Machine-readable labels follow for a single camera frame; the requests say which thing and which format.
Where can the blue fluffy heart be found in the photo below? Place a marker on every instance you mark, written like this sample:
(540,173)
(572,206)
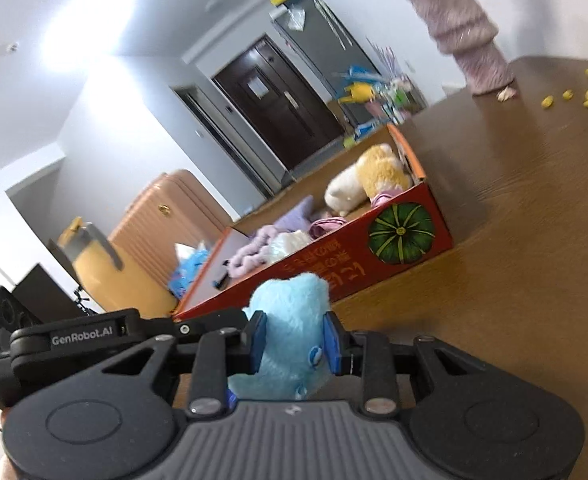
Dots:
(293,365)

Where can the pink ribbed suitcase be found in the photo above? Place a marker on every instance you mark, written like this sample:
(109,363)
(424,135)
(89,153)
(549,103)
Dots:
(174,209)

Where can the purple satin scrunchies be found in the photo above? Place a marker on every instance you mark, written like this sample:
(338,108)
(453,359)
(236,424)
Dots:
(327,224)

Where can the pink textured vase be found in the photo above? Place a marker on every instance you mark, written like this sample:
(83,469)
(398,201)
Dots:
(462,29)

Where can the purple drawstring pouch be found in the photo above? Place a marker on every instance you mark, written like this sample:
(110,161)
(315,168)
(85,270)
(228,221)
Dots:
(298,218)

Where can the red cardboard box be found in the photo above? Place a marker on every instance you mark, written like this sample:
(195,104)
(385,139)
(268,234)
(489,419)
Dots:
(376,243)

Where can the grey refrigerator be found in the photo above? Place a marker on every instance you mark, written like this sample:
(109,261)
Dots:
(321,40)

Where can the yellow blue toy pile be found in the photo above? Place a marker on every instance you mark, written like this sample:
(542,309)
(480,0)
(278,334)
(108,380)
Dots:
(361,86)

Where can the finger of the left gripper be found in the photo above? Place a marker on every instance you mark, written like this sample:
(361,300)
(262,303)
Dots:
(195,328)

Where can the white yellow plush toy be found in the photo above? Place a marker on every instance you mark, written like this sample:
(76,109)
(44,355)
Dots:
(377,170)

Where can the ceiling light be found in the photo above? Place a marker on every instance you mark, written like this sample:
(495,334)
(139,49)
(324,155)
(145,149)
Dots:
(81,32)

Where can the yellow thermos jug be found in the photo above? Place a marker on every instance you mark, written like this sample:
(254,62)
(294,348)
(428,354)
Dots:
(111,276)

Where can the blue tissue pack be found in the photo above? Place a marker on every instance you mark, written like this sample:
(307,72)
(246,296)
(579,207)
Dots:
(190,259)

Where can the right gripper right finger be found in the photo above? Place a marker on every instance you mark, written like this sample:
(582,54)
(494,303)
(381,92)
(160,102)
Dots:
(367,355)

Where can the black paper shopping bag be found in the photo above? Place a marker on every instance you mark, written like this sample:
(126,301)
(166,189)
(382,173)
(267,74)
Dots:
(42,296)

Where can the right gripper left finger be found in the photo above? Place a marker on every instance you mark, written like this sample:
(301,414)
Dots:
(220,354)

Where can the dark entrance door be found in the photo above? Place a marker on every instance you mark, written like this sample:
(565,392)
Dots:
(278,103)

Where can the plastic white ball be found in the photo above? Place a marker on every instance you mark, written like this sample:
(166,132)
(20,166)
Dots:
(287,243)

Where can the wire storage cart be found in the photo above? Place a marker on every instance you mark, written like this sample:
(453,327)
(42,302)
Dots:
(396,100)

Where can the lavender towel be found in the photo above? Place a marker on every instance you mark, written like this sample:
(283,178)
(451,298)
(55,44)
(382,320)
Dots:
(253,254)

